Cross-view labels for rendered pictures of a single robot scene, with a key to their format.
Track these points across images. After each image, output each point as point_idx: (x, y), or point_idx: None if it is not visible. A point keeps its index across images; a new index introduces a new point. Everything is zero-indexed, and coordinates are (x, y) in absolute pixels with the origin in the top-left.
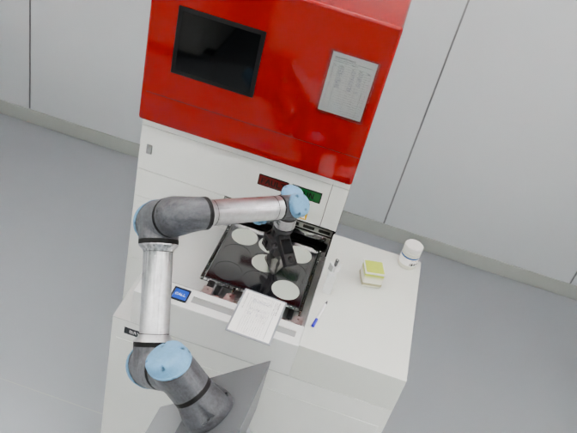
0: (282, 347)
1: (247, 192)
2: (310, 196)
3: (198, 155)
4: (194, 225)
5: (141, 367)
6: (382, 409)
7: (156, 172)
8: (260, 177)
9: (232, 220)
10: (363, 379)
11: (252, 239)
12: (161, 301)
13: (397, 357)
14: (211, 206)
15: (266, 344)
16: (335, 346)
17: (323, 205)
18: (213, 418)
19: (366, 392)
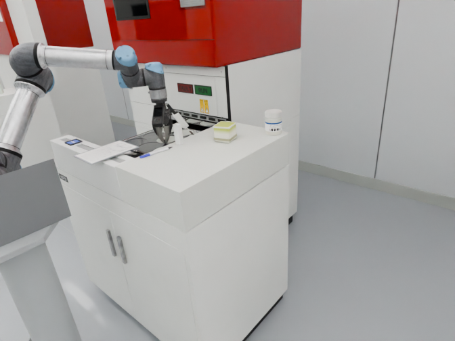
0: (110, 171)
1: (176, 101)
2: (205, 91)
3: None
4: (22, 57)
5: None
6: (179, 231)
7: (137, 101)
8: (178, 85)
9: (59, 59)
10: (156, 195)
11: (173, 130)
12: (9, 120)
13: (191, 178)
14: (36, 44)
15: (89, 163)
16: (143, 168)
17: (214, 97)
18: None
19: (162, 211)
